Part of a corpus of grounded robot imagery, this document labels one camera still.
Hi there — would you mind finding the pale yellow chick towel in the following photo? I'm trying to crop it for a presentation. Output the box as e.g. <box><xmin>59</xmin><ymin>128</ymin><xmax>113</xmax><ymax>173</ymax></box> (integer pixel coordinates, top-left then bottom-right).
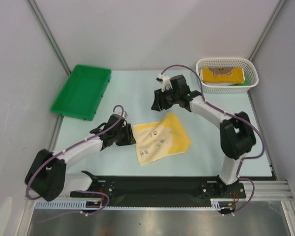
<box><xmin>132</xmin><ymin>112</ymin><xmax>191</xmax><ymax>165</ymax></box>

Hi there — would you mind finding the white towel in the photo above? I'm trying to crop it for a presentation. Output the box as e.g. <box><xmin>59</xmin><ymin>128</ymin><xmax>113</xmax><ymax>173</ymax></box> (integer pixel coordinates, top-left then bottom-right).
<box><xmin>202</xmin><ymin>68</ymin><xmax>232</xmax><ymax>86</ymax></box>

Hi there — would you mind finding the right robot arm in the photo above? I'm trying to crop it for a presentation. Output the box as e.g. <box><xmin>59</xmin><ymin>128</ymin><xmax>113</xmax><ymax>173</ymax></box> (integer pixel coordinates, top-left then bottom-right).
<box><xmin>151</xmin><ymin>74</ymin><xmax>256</xmax><ymax>198</ymax></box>

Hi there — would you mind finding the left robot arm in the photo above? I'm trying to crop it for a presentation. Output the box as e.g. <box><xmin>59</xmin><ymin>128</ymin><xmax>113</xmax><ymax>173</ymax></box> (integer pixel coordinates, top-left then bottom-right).
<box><xmin>25</xmin><ymin>113</ymin><xmax>136</xmax><ymax>202</ymax></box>

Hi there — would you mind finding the white perforated basket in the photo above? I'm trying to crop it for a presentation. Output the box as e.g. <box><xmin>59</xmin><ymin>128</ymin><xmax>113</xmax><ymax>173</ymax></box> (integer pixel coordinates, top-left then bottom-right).
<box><xmin>196</xmin><ymin>58</ymin><xmax>259</xmax><ymax>93</ymax></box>

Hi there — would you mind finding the green plastic bin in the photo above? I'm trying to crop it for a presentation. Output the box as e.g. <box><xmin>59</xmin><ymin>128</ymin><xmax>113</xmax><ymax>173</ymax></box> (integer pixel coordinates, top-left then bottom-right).
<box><xmin>51</xmin><ymin>64</ymin><xmax>112</xmax><ymax>121</ymax></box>

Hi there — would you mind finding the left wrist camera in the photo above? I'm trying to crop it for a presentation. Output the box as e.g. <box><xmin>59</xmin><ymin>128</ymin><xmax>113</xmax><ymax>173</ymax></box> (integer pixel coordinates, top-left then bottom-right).
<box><xmin>119</xmin><ymin>111</ymin><xmax>128</xmax><ymax>120</ymax></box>

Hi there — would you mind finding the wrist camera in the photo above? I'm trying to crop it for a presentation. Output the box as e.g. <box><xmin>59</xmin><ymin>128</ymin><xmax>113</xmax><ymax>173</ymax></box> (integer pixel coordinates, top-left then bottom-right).
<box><xmin>156</xmin><ymin>74</ymin><xmax>172</xmax><ymax>92</ymax></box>
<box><xmin>119</xmin><ymin>111</ymin><xmax>128</xmax><ymax>120</ymax></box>

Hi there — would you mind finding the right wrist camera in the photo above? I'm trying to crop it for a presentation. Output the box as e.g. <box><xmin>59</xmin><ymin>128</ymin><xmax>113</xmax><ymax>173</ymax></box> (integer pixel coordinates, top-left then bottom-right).
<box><xmin>156</xmin><ymin>74</ymin><xmax>172</xmax><ymax>92</ymax></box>

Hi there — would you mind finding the grey cable duct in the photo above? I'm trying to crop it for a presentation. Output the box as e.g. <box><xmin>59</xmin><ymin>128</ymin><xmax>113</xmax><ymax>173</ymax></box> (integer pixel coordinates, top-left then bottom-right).
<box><xmin>34</xmin><ymin>199</ymin><xmax>234</xmax><ymax>212</ymax></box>

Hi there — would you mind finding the aluminium frame rail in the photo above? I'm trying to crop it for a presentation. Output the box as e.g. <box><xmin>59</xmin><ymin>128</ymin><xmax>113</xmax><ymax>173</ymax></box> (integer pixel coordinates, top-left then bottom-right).
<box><xmin>24</xmin><ymin>179</ymin><xmax>295</xmax><ymax>201</ymax></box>

